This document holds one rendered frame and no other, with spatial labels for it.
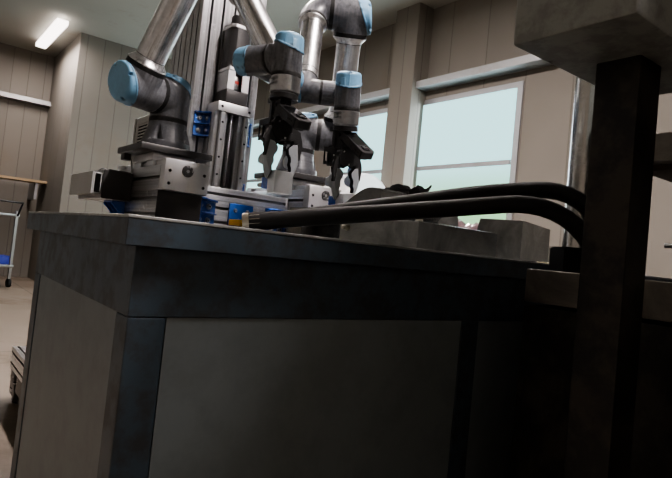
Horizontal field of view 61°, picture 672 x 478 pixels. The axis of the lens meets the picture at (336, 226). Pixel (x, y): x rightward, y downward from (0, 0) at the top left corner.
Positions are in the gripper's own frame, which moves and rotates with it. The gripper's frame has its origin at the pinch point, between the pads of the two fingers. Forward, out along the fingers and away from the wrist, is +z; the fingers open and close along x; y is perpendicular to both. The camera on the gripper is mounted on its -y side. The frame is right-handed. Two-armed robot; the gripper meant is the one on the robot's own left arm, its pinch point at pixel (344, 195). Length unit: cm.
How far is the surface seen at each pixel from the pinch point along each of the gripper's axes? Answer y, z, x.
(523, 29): -84, -30, 38
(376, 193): -33.8, -3.9, 17.3
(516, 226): -41.4, 3.5, -25.3
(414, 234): -48, 3, 18
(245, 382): -62, 21, 64
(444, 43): 240, -115, -287
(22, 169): 754, 42, -23
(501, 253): -39.1, 11.0, -23.4
